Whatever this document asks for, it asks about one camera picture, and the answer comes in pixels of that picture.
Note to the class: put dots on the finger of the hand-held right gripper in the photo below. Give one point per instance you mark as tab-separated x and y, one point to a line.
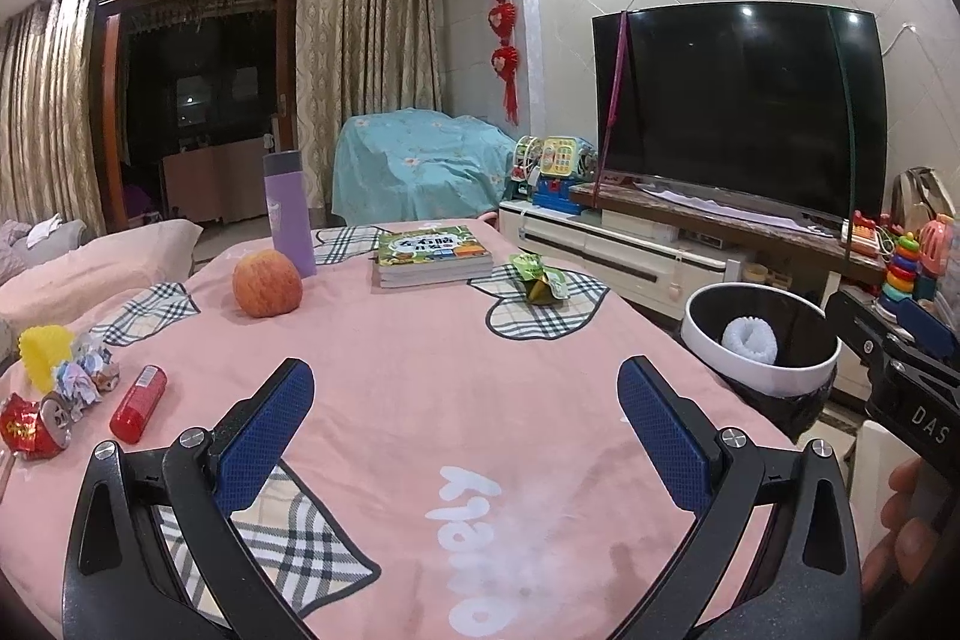
926	325
862	329

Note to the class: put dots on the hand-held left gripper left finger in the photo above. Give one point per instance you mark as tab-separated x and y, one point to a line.
262	437

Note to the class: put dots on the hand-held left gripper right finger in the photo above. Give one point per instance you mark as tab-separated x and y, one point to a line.
664	434

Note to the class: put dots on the white rimmed black trash bin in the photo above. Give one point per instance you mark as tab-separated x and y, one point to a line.
791	317

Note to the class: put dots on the white foam fruit net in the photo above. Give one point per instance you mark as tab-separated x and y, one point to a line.
750	340

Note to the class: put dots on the person's right hand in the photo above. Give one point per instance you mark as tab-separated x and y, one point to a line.
919	546

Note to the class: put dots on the cream white furniture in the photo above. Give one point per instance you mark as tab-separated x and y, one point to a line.
866	460

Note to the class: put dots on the pink plastic toy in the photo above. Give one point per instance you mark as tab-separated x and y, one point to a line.
937	246

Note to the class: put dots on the red orange toy phone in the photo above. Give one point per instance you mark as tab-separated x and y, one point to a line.
866	235

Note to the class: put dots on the small red can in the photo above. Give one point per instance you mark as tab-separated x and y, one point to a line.
139	404

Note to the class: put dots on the beige bag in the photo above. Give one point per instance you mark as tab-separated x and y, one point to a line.
922	190

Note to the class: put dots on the orange red apple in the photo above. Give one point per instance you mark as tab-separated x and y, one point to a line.
266	284

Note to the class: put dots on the crumpled printed paper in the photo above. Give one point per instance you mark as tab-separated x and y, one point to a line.
82	374

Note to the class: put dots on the pink plaid patch blanket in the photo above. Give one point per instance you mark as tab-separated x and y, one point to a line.
450	385

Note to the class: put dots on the white cloth under television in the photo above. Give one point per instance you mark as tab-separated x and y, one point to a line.
712	201

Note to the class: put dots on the green snack packet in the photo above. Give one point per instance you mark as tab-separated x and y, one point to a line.
529	269

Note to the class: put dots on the purple thermos bottle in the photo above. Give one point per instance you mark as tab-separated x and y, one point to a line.
289	220

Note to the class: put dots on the white tv cabinet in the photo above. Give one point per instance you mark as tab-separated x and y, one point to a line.
570	235

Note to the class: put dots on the pink covered sofa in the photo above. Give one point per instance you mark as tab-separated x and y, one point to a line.
112	257

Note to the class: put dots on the crushed red can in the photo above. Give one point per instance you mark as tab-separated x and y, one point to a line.
22	426

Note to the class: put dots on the beige balcony cabinet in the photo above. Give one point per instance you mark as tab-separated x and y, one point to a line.
217	183

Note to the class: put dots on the black flat television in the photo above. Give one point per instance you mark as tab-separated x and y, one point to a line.
735	100

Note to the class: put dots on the colourful toy cash register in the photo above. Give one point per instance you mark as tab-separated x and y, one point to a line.
564	160

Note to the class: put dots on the small white cloth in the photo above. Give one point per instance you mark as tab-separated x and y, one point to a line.
45	233

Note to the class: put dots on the white green bead toy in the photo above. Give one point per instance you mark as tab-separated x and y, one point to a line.
525	164

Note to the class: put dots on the striped grey pillow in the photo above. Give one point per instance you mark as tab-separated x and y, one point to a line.
15	250

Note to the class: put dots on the teal floral cover cloth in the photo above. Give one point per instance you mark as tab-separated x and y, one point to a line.
420	168

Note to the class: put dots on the wooden framed glass door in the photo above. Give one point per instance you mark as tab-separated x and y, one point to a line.
210	70

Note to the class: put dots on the beige patterned curtain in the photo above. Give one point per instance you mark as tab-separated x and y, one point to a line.
367	55
45	108

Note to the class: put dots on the red hanging heart decoration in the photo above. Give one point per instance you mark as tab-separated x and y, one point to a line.
501	18

